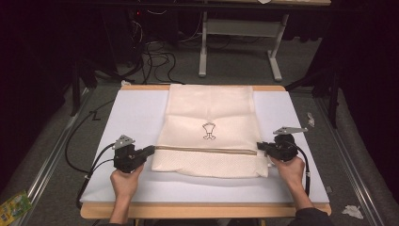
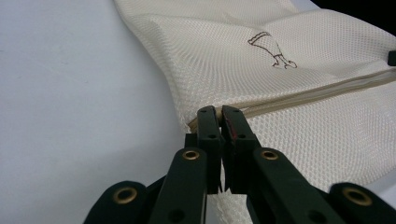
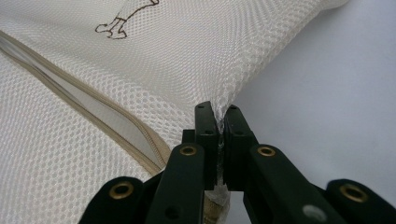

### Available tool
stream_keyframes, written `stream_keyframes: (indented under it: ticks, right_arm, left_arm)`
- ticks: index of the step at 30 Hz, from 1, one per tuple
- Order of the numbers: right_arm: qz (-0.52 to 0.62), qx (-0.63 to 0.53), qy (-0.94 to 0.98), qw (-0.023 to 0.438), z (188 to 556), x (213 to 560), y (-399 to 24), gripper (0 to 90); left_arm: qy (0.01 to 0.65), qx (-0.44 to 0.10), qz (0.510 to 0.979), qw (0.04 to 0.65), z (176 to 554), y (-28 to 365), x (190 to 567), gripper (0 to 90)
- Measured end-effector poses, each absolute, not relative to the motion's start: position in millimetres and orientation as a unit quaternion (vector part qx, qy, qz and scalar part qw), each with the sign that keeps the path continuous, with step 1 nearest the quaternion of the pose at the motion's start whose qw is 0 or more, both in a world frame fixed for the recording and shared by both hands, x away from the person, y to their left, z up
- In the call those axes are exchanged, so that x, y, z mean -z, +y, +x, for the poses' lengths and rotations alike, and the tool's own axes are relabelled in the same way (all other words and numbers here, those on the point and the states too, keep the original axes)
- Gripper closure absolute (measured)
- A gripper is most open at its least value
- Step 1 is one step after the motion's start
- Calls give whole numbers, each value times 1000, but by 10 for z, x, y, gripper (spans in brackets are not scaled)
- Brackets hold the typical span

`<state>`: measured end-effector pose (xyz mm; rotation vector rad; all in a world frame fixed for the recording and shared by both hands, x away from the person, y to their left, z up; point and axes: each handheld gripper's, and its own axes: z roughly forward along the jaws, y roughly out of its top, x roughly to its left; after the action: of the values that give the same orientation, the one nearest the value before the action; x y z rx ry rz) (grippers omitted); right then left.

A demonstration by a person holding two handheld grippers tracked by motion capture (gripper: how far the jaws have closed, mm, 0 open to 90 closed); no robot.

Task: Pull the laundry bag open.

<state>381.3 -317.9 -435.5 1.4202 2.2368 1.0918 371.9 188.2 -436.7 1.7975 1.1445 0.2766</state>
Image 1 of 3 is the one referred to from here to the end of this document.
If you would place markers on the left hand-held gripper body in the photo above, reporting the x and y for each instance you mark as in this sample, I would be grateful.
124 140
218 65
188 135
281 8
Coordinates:
127 158

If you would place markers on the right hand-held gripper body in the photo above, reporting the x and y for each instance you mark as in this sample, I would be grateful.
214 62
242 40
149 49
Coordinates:
282 150

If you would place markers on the cream mesh laundry bag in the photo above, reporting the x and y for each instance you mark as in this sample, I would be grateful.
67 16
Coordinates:
208 163

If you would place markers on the person's right hand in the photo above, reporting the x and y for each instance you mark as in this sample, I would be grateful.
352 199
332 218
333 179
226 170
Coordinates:
291 171

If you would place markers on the person's left hand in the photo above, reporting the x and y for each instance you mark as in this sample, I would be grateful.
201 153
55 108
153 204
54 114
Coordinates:
125 183

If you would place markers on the white foam board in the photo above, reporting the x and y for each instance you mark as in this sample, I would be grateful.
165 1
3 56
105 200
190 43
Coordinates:
138 109

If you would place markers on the small white wrapper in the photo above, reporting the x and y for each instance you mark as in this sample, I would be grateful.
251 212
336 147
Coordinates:
311 119

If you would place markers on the black metal stand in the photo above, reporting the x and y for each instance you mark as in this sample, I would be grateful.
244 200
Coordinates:
332 94
76 88

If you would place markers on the crumpled white paper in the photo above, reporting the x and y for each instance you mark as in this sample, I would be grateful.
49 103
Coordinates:
353 211

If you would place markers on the green printed packet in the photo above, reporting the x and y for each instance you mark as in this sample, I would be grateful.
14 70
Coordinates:
14 207

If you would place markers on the metal floor rail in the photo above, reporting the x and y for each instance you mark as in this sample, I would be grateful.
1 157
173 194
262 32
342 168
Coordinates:
348 157
47 166

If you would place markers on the white metal desk frame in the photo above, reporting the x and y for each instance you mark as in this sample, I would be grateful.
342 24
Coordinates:
240 28

